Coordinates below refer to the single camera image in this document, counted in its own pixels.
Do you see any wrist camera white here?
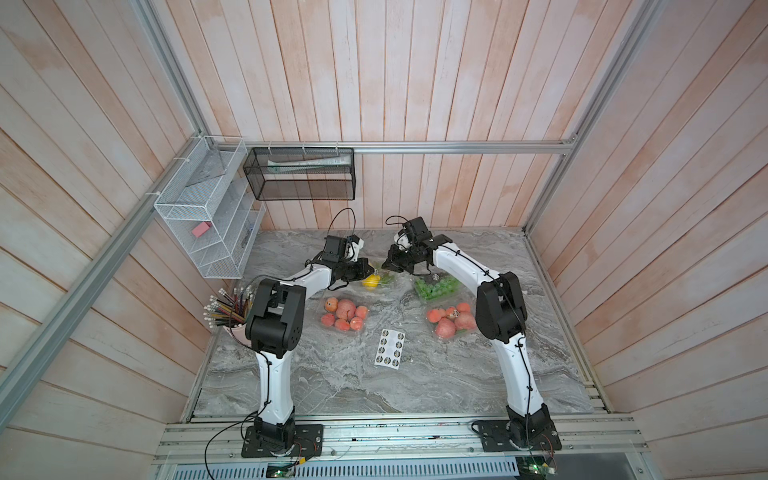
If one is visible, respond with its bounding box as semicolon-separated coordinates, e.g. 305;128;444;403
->
344;234;364;262
394;230;412;251

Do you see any pink eraser block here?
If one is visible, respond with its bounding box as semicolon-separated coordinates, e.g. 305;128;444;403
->
191;221;212;238

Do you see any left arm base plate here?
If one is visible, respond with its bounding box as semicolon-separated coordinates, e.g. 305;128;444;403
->
241;421;324;459

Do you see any aluminium front rail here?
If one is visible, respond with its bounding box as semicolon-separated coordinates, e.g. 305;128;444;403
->
152;413;650;465

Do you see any paper in black basket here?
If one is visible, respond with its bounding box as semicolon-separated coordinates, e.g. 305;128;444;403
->
266;154;353;175

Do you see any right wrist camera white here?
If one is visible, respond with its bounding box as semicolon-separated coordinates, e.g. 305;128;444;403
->
394;230;412;251

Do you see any black wire mesh basket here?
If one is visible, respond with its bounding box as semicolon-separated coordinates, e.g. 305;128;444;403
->
243;146;357;201

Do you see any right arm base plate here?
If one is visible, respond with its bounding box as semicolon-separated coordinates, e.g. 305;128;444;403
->
470;419;562;452

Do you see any white wire mesh shelf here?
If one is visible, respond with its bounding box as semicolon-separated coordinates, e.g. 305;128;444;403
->
154;135;266;279

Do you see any clear box of small peaches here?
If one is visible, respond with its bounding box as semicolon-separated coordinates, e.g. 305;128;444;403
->
318;297;371;333

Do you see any colored pencils bundle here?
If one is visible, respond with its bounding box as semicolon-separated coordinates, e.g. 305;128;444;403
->
203;287;253;329

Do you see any clear box of red apples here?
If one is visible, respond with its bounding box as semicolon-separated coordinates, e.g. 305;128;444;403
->
425;302;478;340

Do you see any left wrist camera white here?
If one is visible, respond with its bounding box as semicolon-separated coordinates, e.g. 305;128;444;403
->
344;234;364;262

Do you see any clear box of grapes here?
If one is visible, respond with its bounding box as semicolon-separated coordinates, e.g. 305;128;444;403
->
413;273;462;302

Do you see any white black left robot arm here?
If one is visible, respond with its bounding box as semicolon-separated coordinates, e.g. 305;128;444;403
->
241;235;374;458

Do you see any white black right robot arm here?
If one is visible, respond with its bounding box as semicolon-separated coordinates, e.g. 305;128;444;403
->
383;217;562;454

